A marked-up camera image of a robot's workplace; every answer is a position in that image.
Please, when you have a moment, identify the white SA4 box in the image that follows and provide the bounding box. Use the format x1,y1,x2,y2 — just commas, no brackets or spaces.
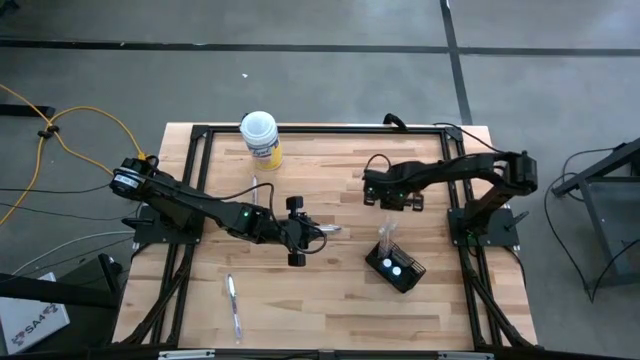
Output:
0,272,71,356

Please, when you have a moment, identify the yellow Lysol wipes canister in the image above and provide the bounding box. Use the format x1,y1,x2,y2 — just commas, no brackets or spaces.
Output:
239,110,284,172

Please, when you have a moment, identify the yellow extension cable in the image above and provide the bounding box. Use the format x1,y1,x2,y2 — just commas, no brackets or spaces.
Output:
0,83,151,162
0,130,115,227

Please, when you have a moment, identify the black aluminium table frame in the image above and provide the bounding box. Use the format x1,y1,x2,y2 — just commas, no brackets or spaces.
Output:
112,123,539,354

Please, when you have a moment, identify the silver bracket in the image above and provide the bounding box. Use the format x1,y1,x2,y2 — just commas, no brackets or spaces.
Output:
158,349,216,360
438,351,495,360

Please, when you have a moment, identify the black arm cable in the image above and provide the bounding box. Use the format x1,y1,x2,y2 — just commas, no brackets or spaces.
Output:
201,182,329,255
432,122,506,156

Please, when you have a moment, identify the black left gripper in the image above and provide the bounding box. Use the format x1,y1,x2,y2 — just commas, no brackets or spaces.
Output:
272,194,329,269

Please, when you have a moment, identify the black floor tape strip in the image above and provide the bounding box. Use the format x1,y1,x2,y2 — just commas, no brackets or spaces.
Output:
0,38,640,57
439,0,474,126

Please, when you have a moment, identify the black wire caddy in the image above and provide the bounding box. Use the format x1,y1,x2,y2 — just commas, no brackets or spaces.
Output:
364,238,427,295

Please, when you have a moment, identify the black stand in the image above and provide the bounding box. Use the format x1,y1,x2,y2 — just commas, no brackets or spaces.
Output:
0,252,125,309

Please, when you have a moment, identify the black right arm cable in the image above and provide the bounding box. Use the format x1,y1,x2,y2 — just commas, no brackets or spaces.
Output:
432,122,506,156

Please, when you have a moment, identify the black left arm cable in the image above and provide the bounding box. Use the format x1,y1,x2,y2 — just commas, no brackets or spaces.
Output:
201,182,329,255

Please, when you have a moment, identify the grey floor cable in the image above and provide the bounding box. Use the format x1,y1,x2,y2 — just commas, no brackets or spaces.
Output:
10,229,137,277

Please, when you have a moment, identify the black floor bar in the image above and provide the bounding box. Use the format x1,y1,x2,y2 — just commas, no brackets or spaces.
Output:
0,104,56,119

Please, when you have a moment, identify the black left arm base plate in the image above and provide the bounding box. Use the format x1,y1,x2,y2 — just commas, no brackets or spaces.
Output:
122,214,204,246

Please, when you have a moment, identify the black side table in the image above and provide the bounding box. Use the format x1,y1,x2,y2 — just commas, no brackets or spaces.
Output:
551,137,640,291

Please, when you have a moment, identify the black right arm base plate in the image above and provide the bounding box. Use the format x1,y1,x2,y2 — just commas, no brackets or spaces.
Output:
448,206,530,250

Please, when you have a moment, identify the black floor cable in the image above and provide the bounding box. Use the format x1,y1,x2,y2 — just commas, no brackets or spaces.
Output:
542,146,640,305
0,186,112,195

